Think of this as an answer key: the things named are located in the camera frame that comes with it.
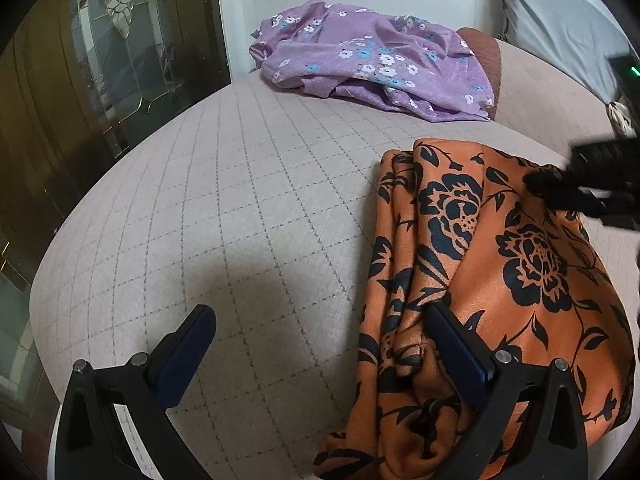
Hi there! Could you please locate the wooden wardrobe with glass door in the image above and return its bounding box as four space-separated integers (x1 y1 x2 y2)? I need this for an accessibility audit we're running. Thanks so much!
0 0 232 411

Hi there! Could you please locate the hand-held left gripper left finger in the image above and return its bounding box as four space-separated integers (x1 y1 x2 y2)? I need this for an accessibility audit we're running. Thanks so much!
52 304 217 480

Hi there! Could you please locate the orange black floral garment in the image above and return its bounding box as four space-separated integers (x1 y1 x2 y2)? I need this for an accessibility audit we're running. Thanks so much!
312 137 636 480

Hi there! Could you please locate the pink quilted bed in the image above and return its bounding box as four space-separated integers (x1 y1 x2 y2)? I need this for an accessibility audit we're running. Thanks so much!
30 72 640 480

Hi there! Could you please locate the pink pillow with brown edge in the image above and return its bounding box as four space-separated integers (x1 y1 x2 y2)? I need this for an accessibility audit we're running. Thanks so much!
457 27 618 156

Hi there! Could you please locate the black white floral cloth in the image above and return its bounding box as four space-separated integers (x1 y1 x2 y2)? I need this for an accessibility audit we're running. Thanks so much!
606 100 640 138

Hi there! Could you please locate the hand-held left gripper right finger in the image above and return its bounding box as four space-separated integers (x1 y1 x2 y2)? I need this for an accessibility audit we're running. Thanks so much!
427 304 588 480

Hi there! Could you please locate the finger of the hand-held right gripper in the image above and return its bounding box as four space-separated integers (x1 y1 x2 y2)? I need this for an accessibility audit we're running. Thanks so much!
522 167 640 233
567 139 640 177

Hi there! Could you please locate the grey pillow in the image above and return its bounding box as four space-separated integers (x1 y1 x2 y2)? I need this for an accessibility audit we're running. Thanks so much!
495 0 632 106

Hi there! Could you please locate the purple floral garment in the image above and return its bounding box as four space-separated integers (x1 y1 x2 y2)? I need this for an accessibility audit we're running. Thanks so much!
248 0 496 124

